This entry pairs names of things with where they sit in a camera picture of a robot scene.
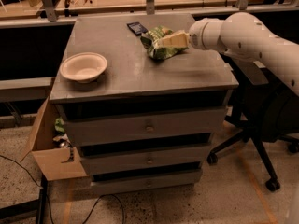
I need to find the grey drawer cabinet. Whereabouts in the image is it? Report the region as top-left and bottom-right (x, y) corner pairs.
(50, 15), (238, 195)

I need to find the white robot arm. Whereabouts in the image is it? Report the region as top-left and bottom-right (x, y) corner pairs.
(156, 12), (299, 95)

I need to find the open cardboard box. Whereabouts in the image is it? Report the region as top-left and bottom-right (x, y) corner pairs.
(20, 99), (86, 181)

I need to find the dark blue snack packet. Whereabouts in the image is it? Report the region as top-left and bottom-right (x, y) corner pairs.
(127, 22), (148, 36)

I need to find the green bag in box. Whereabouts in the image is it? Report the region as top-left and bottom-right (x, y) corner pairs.
(54, 118), (65, 133)

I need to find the black stand leg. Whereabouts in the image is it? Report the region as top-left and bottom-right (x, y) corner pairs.
(0, 175), (48, 224)

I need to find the black floor cable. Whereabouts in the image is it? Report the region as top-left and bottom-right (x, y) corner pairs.
(81, 193), (126, 224)

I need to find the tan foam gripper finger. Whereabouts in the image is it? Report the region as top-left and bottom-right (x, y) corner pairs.
(157, 30), (189, 48)

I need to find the wooden workbench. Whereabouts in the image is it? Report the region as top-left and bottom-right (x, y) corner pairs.
(0, 0), (299, 21)

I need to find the white paper bowl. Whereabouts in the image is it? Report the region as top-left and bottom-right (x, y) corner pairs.
(60, 52), (107, 83)

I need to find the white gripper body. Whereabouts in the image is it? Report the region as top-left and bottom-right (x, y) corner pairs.
(189, 18), (225, 52)

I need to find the black office chair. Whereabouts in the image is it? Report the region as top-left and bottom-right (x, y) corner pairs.
(207, 58), (299, 192)

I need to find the green jalapeno chip bag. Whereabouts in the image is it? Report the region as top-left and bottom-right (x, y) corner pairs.
(140, 26), (189, 60)

